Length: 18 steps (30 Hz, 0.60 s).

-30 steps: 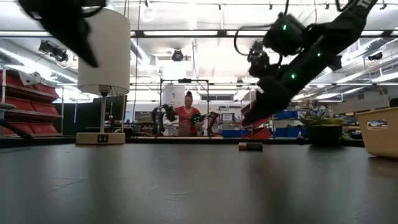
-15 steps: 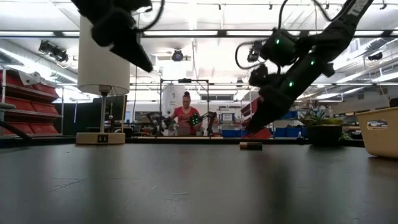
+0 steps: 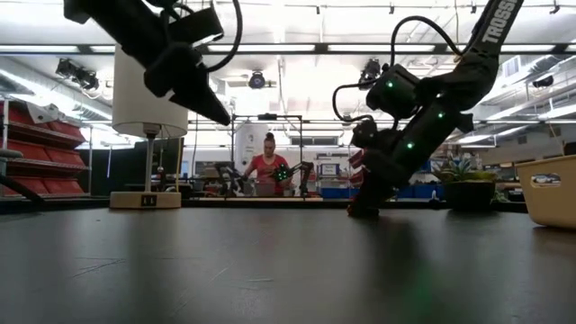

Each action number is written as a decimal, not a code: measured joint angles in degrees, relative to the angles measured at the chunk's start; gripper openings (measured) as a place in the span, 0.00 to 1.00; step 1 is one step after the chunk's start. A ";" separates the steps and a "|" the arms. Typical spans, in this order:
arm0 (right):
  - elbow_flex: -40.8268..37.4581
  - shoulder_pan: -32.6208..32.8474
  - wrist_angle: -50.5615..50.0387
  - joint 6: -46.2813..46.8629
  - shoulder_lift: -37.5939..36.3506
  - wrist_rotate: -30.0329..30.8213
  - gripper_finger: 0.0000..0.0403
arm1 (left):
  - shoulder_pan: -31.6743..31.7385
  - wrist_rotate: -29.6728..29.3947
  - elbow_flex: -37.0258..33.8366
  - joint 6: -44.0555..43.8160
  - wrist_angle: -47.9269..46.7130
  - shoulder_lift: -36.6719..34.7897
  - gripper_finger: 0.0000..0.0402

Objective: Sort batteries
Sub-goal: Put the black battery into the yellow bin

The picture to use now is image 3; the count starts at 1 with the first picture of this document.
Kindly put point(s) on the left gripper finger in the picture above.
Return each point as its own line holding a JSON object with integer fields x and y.
{"x": 202, "y": 99}

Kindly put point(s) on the blue bin shelf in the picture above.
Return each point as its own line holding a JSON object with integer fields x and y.
{"x": 418, "y": 192}

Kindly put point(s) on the black ceiling light rail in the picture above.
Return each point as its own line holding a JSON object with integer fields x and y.
{"x": 321, "y": 47}

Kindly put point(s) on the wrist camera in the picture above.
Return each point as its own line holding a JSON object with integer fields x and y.
{"x": 198, "y": 24}
{"x": 364, "y": 132}

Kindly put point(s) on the background black robot arm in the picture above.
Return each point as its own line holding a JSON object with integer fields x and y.
{"x": 229, "y": 180}

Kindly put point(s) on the blue crates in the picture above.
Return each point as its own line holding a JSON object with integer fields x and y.
{"x": 337, "y": 192}

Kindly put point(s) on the red bin shelving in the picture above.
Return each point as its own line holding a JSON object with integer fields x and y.
{"x": 45, "y": 155}

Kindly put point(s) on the black metal frame stand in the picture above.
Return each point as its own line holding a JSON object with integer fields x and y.
{"x": 267, "y": 116}

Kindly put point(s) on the person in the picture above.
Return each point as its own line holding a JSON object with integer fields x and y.
{"x": 265, "y": 168}

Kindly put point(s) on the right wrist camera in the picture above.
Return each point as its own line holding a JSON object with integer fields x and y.
{"x": 364, "y": 132}

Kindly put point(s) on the yellow plastic bin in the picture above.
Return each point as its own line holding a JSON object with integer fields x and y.
{"x": 549, "y": 202}

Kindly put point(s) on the round black ceiling spotlight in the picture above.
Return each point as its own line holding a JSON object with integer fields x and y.
{"x": 257, "y": 80}

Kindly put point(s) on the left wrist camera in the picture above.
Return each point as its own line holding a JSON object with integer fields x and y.
{"x": 198, "y": 24}

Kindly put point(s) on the white shade wooden base lamp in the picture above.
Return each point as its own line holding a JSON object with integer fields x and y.
{"x": 130, "y": 90}

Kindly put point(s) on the wooden workbench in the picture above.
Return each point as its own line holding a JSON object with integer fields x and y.
{"x": 506, "y": 185}

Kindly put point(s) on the background wooden table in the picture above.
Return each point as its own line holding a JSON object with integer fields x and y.
{"x": 306, "y": 199}

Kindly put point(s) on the black ceiling camera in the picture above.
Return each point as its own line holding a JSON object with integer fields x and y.
{"x": 370, "y": 69}

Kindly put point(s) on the black diagonal frame strut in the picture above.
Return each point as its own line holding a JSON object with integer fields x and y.
{"x": 22, "y": 189}

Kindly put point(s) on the small screen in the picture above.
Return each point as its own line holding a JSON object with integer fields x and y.
{"x": 329, "y": 169}

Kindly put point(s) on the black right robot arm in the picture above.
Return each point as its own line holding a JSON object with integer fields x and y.
{"x": 495, "y": 22}

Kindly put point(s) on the white banner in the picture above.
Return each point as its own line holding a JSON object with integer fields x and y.
{"x": 249, "y": 144}

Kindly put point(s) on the background robot arm green light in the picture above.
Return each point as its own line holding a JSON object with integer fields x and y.
{"x": 297, "y": 173}

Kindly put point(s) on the potted succulent plant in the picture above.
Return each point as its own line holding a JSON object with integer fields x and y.
{"x": 470, "y": 193}

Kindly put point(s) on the tilted red bin rack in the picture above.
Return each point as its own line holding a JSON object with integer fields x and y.
{"x": 355, "y": 162}

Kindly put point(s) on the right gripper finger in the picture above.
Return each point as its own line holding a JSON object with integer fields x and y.
{"x": 371, "y": 204}

